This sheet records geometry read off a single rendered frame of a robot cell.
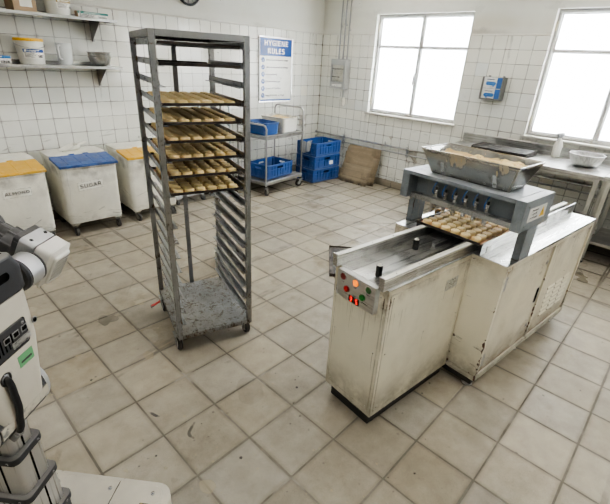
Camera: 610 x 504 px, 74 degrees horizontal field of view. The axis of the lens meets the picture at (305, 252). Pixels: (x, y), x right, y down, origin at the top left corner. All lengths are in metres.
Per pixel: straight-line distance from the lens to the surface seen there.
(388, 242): 2.20
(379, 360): 2.03
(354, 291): 1.91
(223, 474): 2.15
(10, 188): 4.40
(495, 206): 2.33
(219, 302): 2.95
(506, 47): 5.76
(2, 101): 4.96
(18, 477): 1.50
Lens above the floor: 1.73
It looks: 25 degrees down
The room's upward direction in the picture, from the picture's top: 3 degrees clockwise
